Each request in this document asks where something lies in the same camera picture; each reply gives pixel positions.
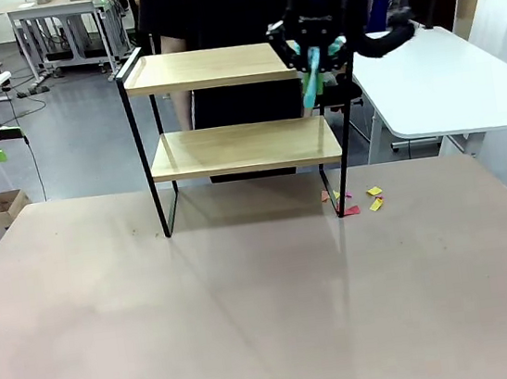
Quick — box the teal microfiber duster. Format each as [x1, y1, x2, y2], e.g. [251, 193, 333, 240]
[293, 35, 357, 113]

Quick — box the person's right forearm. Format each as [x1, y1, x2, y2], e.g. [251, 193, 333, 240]
[172, 90, 196, 133]

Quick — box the black office chair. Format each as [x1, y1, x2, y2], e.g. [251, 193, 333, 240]
[312, 69, 372, 144]

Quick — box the black floor power strip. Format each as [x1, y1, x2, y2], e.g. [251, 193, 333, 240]
[15, 83, 51, 99]

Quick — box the open cardboard box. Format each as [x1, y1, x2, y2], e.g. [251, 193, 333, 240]
[0, 187, 35, 232]

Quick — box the person in black shirt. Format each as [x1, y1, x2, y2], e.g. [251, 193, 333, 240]
[134, 0, 322, 193]

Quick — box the large white curved table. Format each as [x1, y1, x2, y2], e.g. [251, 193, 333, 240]
[335, 13, 507, 172]

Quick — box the thin black floor cable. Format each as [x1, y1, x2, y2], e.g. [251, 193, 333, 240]
[0, 79, 62, 206]

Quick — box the two-tier wooden black-frame shelf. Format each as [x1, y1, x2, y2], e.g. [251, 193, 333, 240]
[110, 19, 375, 246]

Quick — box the grey metal-frame workbench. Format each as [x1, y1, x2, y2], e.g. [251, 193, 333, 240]
[6, 0, 136, 91]

